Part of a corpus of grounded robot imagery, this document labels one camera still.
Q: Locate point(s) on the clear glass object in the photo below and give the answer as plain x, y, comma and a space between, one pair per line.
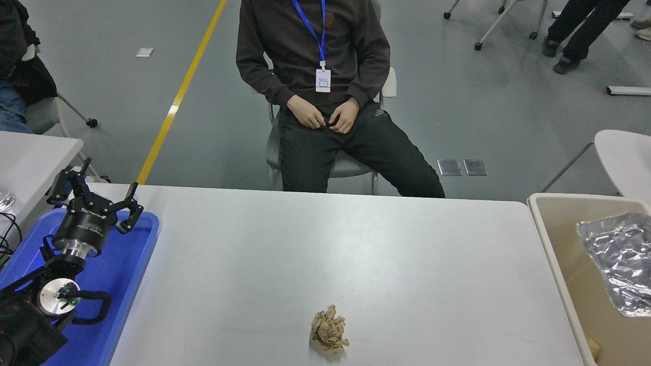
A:
6, 202

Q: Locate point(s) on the white side table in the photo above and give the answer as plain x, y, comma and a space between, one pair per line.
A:
30, 162

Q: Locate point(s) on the person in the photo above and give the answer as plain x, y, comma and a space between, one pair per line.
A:
274, 46
645, 33
20, 76
580, 30

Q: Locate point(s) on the white rolling chair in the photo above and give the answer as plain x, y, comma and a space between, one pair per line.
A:
496, 25

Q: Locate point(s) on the person's right hand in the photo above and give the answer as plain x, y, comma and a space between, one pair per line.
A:
304, 111

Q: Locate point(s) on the blue plastic tray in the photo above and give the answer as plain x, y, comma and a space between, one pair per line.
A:
122, 284

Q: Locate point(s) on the person's left hand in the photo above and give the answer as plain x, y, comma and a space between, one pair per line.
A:
347, 116

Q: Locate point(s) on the white round table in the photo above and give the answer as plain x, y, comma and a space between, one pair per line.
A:
625, 157

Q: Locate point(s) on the metal floor plate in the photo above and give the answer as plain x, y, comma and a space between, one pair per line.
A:
449, 168
475, 167

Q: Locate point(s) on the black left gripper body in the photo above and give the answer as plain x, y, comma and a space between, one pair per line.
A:
84, 226

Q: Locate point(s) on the grey chair with white back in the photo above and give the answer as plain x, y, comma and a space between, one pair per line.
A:
351, 165

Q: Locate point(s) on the large pale bin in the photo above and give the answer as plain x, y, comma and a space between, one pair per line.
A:
559, 229

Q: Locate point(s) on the crumpled tan paper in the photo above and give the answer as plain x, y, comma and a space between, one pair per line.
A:
329, 330

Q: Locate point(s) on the silver foil tray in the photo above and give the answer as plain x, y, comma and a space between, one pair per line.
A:
620, 264

